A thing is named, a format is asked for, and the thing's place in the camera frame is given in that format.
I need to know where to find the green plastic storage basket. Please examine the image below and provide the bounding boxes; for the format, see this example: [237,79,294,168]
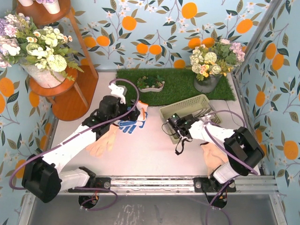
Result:
[160,94,215,144]

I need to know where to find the blue white knit gloves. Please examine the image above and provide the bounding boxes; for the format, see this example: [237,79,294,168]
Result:
[117,100,148,134]

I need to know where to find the cream glove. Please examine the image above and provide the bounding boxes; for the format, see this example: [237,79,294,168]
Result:
[200,142,228,176]
[85,125,119,157]

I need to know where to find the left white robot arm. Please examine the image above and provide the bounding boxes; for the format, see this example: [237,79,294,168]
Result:
[22,83,148,203]

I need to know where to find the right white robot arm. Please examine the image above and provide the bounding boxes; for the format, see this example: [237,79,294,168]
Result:
[165,113,264,184]

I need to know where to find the wooden tiered plant stand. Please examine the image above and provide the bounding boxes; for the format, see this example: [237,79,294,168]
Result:
[16,0,98,121]

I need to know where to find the green artificial grass mat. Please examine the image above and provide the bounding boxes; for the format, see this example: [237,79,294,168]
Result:
[116,68,235,106]

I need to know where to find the white succulent planter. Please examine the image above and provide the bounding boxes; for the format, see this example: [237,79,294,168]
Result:
[136,75,165,93]

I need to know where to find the grey pot flower bouquet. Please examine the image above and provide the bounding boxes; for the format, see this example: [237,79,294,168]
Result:
[189,38,245,93]

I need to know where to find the white pot flower bouquet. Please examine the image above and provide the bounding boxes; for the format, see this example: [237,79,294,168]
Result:
[0,13,82,88]

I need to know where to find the white small flower pot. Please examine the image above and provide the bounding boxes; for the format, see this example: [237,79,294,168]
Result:
[42,0,60,15]

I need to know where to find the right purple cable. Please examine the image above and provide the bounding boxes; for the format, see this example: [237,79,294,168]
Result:
[201,109,260,225]

